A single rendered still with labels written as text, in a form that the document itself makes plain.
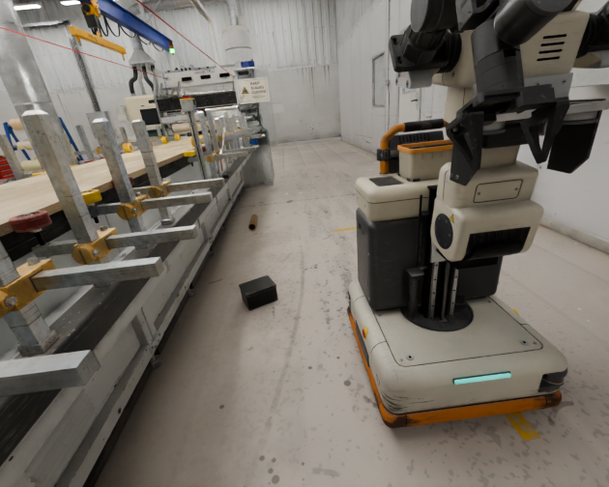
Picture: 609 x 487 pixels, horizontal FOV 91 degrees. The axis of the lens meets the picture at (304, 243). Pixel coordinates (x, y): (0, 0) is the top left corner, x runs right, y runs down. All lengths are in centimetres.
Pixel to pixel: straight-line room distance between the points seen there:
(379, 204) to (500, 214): 37
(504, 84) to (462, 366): 87
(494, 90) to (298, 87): 1097
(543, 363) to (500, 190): 62
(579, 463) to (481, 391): 34
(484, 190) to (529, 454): 88
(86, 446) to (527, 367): 145
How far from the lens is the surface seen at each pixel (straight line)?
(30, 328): 79
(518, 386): 129
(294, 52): 1156
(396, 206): 110
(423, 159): 115
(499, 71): 55
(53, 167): 92
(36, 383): 51
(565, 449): 145
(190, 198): 111
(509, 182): 94
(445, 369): 114
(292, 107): 1138
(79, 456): 135
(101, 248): 95
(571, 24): 96
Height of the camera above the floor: 108
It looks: 24 degrees down
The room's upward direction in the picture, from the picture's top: 6 degrees counter-clockwise
